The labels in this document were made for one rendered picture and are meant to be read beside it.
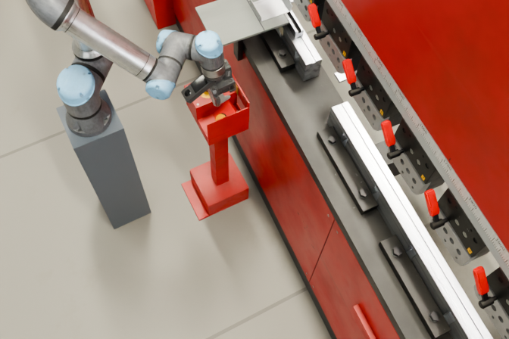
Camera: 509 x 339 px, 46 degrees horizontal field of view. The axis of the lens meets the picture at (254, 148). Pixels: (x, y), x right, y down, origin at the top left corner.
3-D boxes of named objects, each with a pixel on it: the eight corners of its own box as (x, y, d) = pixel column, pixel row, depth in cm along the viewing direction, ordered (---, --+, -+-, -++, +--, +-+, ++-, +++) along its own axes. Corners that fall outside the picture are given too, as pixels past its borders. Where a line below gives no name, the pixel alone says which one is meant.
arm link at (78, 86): (58, 113, 196) (47, 90, 184) (75, 80, 202) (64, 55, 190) (93, 122, 195) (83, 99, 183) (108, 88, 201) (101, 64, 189)
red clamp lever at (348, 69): (342, 61, 154) (352, 97, 157) (356, 56, 155) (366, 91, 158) (339, 60, 156) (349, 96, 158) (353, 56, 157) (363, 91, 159)
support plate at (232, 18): (195, 9, 203) (195, 7, 202) (266, -14, 209) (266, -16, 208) (215, 48, 196) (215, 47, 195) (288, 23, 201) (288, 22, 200)
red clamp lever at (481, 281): (474, 272, 129) (484, 310, 132) (490, 264, 130) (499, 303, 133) (469, 269, 131) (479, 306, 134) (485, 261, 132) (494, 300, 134)
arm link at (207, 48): (196, 25, 174) (224, 30, 173) (201, 47, 184) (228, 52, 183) (188, 47, 171) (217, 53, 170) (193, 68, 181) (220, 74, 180)
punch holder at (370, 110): (349, 91, 167) (360, 55, 153) (376, 81, 169) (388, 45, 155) (376, 135, 161) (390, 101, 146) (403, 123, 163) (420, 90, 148)
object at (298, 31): (269, -5, 209) (270, -11, 207) (277, -7, 210) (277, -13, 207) (295, 38, 201) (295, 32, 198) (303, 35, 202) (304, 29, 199)
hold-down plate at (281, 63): (245, 10, 218) (245, 4, 216) (258, 5, 219) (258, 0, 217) (280, 73, 206) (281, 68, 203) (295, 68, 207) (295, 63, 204)
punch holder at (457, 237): (426, 215, 151) (446, 188, 136) (454, 202, 153) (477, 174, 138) (458, 269, 145) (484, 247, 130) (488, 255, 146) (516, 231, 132)
